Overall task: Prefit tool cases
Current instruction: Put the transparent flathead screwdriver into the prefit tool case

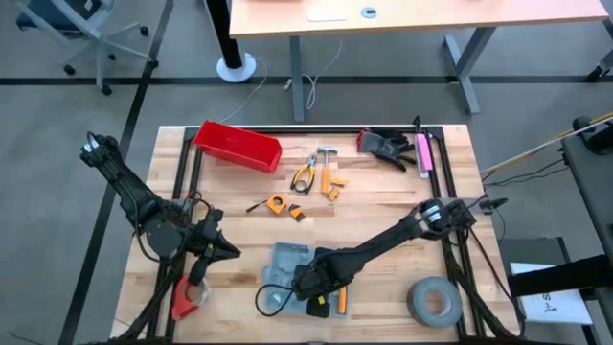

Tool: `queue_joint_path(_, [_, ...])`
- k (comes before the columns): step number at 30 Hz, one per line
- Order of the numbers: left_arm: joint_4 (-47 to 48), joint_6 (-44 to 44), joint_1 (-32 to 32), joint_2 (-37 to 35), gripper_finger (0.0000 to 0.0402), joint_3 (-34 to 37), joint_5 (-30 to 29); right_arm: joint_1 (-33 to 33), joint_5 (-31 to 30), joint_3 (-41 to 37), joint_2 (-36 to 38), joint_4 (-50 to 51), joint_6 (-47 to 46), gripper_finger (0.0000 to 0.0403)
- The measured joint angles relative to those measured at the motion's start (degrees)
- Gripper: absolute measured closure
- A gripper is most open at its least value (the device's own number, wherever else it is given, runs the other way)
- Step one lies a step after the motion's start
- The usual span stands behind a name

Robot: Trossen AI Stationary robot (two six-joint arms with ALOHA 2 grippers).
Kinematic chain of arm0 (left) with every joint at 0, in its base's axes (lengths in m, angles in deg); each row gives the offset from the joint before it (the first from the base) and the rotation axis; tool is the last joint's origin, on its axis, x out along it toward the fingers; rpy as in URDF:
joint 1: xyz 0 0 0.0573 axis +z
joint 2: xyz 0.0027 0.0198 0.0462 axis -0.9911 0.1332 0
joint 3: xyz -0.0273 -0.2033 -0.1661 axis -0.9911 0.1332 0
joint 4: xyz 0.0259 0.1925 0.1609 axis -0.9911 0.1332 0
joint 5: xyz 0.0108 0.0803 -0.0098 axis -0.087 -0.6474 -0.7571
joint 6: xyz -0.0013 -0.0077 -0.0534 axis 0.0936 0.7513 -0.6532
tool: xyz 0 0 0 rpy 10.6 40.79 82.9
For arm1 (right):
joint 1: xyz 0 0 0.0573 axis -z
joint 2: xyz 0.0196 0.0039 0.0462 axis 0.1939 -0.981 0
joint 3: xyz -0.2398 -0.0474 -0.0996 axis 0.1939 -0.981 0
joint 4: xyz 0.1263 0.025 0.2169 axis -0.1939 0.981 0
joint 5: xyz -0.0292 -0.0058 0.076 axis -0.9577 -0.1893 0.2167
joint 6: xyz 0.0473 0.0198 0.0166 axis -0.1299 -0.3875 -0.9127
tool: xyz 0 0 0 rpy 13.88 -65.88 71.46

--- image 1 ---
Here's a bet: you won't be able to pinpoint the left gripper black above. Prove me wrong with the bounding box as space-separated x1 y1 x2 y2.
189 209 242 288

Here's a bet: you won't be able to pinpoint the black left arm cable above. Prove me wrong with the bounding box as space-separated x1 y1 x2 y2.
132 191 215 265

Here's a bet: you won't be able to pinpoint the grey office chair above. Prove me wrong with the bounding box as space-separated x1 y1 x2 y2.
12 0 160 97

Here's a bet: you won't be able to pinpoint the grey duct tape roll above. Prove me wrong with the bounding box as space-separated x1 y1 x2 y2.
406 276 464 330

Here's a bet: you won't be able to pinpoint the grey plastic tool case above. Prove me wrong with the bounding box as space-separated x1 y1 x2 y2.
261 241 351 317

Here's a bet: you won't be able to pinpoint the wooden desk grey legs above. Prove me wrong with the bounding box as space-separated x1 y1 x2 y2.
228 0 610 124

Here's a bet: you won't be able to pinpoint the black cable bundle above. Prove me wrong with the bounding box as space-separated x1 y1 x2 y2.
112 258 188 344
443 224 526 344

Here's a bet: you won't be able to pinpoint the black aluminium table frame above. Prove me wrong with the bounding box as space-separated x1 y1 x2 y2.
108 125 524 345

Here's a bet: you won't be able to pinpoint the white paper sheet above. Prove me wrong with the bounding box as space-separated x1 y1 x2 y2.
510 262 594 326

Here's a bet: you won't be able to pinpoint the orange tape measure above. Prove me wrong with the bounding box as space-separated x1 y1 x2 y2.
245 194 288 216

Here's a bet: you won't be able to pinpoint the pink stapler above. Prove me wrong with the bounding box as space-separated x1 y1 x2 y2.
414 132 435 172

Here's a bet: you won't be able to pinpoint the black cart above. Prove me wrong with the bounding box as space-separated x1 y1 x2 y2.
560 114 613 269

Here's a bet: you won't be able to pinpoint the black work glove red cuff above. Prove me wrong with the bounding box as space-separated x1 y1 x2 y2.
355 126 417 173

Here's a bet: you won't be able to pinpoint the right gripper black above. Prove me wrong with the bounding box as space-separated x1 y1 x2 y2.
291 255 354 302

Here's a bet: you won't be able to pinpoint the black clamp bracket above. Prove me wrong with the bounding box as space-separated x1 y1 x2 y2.
478 196 509 210

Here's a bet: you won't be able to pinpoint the black beam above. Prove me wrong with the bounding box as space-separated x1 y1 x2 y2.
506 254 613 298

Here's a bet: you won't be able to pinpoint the white floor cable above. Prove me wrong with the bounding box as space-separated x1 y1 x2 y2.
283 37 344 112
218 53 269 125

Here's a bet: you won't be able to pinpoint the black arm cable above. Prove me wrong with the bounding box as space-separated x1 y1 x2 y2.
255 284 296 317
132 191 215 265

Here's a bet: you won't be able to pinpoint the red plastic bin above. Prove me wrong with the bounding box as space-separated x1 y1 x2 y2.
193 119 284 174

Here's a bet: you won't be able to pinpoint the pole with white round base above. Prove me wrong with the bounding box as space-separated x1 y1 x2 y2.
203 0 258 84

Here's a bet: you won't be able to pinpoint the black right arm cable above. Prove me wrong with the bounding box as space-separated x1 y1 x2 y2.
255 284 296 317

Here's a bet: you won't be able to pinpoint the red tape dispenser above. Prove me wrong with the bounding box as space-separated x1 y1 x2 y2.
171 274 213 322

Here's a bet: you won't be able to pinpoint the yellow black handled pliers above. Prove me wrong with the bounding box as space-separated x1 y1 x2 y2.
290 151 318 196

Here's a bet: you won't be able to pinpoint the white yellow rod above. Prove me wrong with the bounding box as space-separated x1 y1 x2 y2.
481 112 613 174

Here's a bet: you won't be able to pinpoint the hammer with orange handle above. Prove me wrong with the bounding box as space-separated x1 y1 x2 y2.
315 146 339 196

